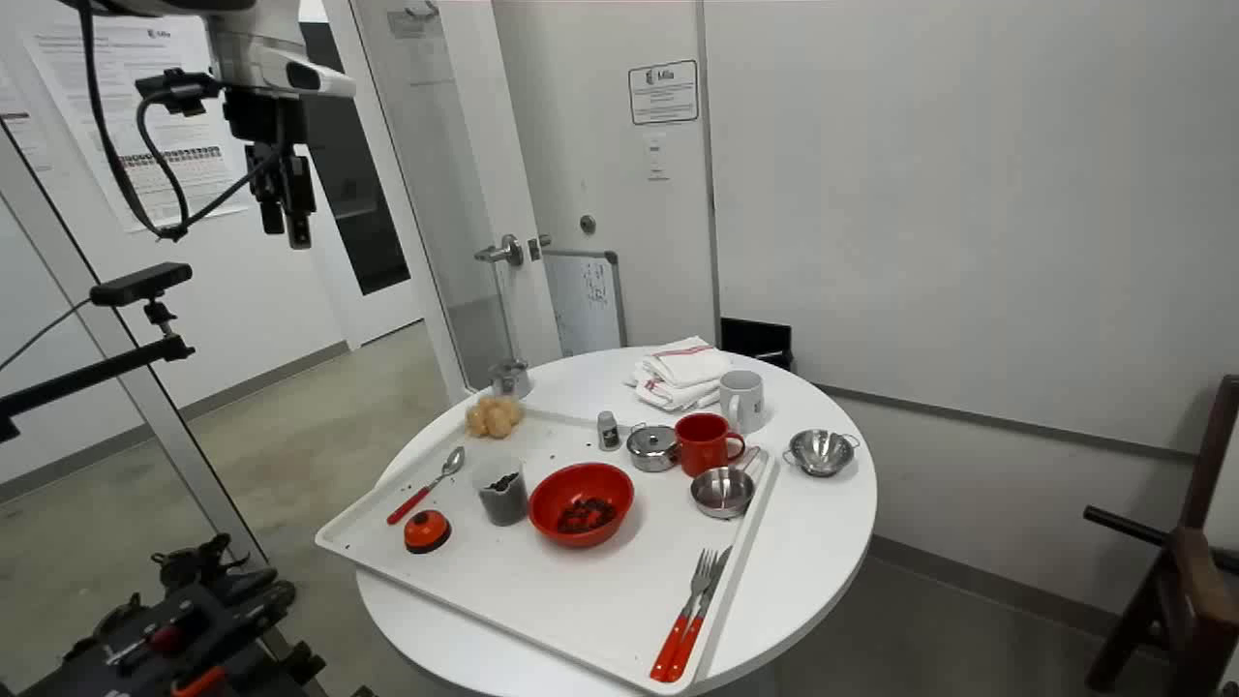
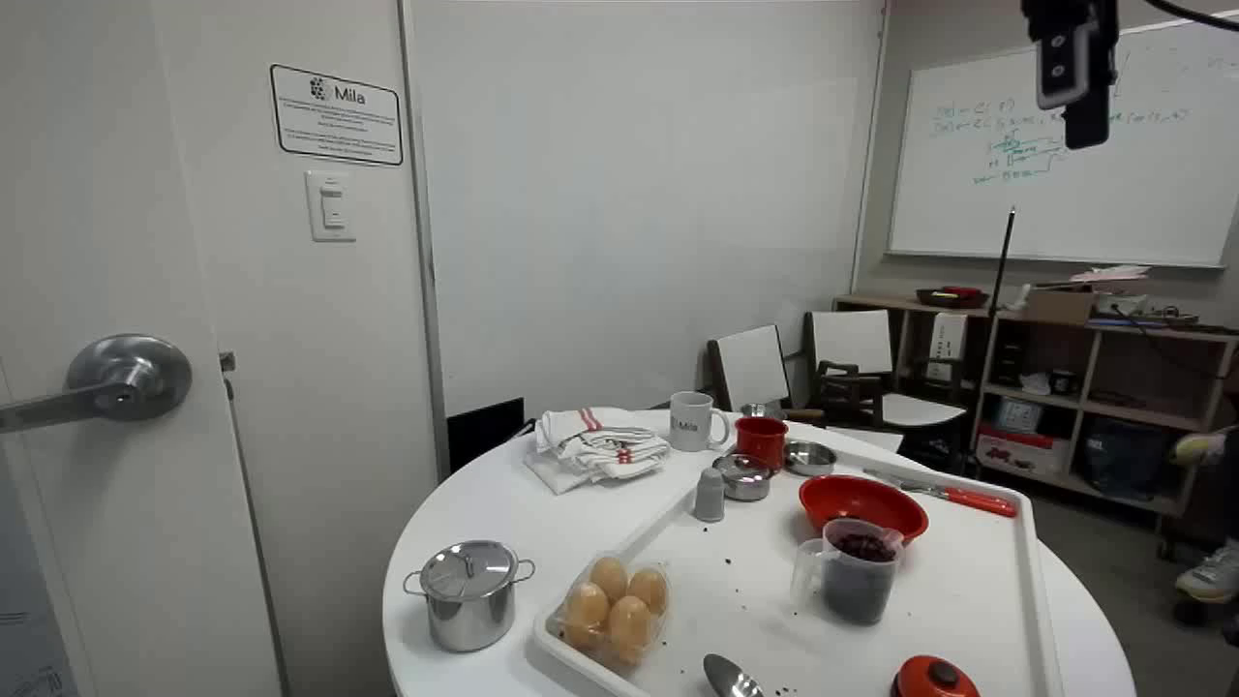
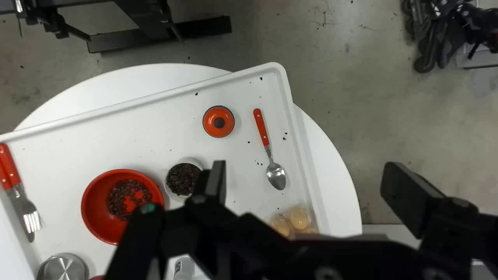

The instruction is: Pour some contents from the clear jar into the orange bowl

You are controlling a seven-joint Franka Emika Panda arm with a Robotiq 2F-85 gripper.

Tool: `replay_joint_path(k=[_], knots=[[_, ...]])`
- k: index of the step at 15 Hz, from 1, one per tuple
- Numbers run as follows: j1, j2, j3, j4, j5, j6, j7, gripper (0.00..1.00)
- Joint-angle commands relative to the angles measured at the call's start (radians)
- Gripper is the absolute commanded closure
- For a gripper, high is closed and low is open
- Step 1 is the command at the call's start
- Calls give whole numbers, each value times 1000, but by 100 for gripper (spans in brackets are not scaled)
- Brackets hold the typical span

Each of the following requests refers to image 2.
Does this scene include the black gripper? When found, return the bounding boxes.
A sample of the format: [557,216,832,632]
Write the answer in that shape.
[1023,0,1124,155]

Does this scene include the dark cup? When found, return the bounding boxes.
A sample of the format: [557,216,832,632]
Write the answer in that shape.
[786,514,906,632]

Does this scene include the small steel bowl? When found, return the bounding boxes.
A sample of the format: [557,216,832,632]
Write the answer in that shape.
[781,437,839,482]

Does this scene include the orange bowl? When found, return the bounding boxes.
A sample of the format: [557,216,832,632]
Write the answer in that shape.
[795,472,934,547]

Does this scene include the whiteboard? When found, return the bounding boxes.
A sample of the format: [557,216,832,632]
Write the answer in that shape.
[887,17,1239,276]

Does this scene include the stack of papers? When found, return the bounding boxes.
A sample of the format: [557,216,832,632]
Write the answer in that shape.
[1066,265,1152,286]

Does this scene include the cardboard box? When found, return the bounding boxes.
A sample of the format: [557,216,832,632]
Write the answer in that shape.
[1020,282,1100,325]

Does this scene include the black pole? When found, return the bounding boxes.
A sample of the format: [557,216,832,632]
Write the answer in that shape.
[977,211,1023,437]

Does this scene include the wooden shelf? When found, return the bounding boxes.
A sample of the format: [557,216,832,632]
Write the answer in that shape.
[832,291,1239,519]

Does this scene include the red object on shelf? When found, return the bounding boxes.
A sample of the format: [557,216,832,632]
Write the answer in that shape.
[912,282,992,312]

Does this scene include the white panel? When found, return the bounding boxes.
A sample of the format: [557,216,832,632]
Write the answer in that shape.
[809,308,899,380]
[711,321,795,415]

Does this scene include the white side table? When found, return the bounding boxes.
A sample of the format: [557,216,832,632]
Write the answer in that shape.
[878,389,973,437]

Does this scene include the red and white box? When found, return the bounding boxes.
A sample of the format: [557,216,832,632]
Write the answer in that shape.
[977,421,1078,483]

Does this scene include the black bag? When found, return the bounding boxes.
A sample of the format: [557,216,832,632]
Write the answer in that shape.
[1074,418,1177,503]

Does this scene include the red mug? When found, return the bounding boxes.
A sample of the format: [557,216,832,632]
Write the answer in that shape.
[730,415,795,472]

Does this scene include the white sneaker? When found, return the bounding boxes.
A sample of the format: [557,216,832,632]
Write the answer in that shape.
[1172,539,1239,612]

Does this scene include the white tray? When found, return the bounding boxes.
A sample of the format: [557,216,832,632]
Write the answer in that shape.
[521,430,1069,697]

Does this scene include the small steel lidded pot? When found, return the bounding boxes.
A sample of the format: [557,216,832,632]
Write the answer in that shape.
[711,450,777,507]

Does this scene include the grey shaker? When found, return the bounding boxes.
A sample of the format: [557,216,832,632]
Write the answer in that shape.
[689,467,729,529]

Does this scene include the orange round lid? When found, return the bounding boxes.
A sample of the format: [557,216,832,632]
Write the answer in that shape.
[887,652,982,697]

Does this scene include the white cloth with red stripes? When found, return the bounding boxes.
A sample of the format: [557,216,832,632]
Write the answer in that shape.
[521,403,675,499]

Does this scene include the bread bun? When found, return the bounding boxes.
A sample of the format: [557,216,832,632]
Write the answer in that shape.
[627,567,675,615]
[563,583,612,652]
[605,592,653,672]
[590,554,632,602]

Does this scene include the bread rolls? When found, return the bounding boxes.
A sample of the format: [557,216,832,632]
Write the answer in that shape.
[538,554,675,681]

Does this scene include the steel pot with lid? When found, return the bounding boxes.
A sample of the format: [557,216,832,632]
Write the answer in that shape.
[397,539,538,658]

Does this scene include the red handled fork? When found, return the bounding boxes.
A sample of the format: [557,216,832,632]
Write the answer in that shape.
[887,472,1025,525]

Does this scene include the metal spoon with red handle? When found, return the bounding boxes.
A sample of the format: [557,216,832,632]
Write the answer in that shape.
[702,652,777,697]

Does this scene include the black box by wall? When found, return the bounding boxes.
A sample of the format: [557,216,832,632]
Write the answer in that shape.
[445,394,532,476]

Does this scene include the white wall sign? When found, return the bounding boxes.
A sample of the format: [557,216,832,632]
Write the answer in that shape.
[267,59,406,171]

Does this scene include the white light switch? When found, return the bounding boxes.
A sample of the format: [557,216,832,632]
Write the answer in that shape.
[302,171,360,248]

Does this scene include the metal door handle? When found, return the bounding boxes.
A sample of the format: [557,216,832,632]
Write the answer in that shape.
[0,330,199,437]

